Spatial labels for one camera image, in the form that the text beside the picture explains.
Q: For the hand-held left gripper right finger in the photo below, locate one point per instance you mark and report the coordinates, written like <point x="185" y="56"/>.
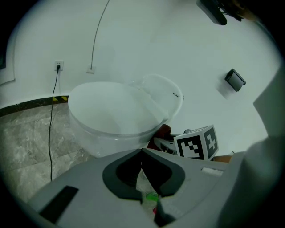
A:
<point x="171" y="178"/>

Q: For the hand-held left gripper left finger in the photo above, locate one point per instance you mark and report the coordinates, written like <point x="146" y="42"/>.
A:
<point x="111" y="178"/>

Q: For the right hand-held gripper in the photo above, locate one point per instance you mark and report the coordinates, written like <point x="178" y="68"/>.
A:
<point x="196" y="144"/>

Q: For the red-brown cloth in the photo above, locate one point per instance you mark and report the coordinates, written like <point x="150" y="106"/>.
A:
<point x="164" y="130"/>

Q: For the white oval basin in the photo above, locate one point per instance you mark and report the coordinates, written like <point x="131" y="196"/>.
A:
<point x="111" y="111"/>

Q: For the green bottle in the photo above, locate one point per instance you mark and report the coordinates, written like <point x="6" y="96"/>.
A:
<point x="151" y="196"/>

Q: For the pink cloth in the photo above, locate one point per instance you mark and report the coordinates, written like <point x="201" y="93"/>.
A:
<point x="154" y="210"/>

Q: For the yellow and black hazard tape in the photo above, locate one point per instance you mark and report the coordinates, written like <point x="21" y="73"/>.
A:
<point x="60" y="98"/>

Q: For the person's face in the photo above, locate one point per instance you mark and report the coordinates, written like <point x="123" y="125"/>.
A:
<point x="245" y="10"/>

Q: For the black wall panel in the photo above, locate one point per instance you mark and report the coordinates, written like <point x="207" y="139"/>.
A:
<point x="234" y="79"/>

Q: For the white wall outlet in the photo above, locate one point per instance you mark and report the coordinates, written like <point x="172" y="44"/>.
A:
<point x="90" y="69"/>

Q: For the white wall socket with plug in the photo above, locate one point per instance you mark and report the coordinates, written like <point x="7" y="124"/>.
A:
<point x="59" y="66"/>

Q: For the black head-worn camera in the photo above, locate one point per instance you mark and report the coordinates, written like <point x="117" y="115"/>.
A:
<point x="211" y="10"/>

